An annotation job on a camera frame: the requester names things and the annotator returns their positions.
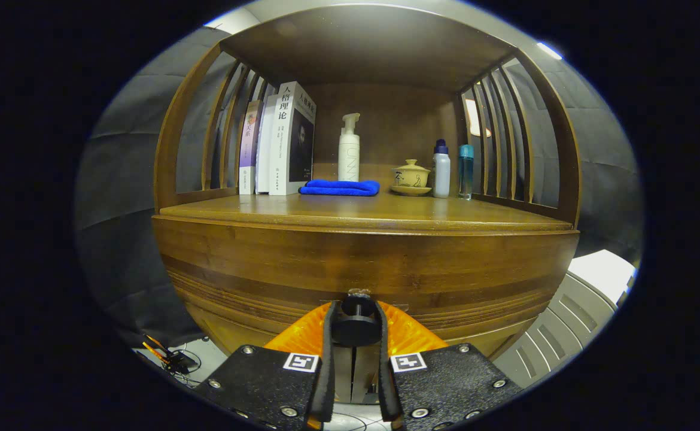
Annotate beige lidded teacup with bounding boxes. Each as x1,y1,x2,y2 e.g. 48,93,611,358
390,159,433,196

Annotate thick white and black book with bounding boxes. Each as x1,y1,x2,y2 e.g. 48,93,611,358
268,81,317,196

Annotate wooden countertop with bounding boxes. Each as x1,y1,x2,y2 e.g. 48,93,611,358
159,190,575,234

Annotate black drawer knob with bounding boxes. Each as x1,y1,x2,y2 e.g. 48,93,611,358
330,293,383,348

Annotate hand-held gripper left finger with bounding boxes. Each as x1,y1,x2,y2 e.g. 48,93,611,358
193,299,342,431

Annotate brown wooden cabinet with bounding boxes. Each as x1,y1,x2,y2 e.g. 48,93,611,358
153,3,584,405

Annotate black floor cables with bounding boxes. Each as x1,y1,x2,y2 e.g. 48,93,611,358
326,412,389,431

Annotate orange and black device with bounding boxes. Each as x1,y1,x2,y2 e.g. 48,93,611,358
141,334,202,377

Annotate white bottle with blue cap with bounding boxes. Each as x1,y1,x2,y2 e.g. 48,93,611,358
433,139,451,199

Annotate blue folded cloth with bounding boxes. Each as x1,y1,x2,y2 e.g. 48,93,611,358
299,179,381,197

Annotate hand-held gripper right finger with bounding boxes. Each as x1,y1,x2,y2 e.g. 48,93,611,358
376,299,524,431

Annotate white drawer unit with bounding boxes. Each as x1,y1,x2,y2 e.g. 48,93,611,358
494,250,638,390

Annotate brown wooden drawer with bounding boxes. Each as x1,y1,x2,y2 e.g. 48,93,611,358
151,215,581,360

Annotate white pump bottle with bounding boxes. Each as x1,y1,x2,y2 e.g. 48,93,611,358
337,113,361,182

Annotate teal bottle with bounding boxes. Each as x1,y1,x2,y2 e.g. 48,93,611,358
458,144,474,201

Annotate thin white book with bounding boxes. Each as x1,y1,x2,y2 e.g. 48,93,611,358
255,93,279,195

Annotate purple book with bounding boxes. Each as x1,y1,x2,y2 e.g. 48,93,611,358
239,100,264,195

